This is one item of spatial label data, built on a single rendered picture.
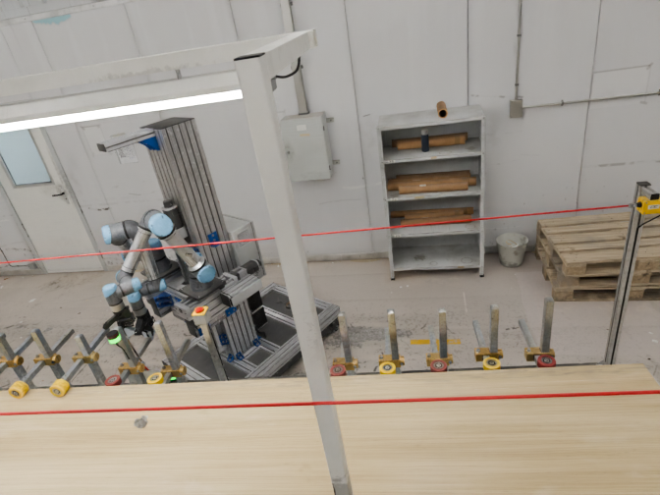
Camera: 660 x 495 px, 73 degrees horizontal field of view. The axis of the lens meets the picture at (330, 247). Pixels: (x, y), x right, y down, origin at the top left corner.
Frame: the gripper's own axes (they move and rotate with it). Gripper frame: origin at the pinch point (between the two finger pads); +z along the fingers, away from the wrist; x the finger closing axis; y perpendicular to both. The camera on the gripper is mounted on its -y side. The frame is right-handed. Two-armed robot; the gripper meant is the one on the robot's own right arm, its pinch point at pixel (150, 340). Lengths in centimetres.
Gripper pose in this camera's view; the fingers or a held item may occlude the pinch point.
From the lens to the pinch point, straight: 313.6
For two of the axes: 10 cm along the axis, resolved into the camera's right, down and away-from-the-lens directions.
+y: 0.9, -4.9, 8.7
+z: 1.5, 8.7, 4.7
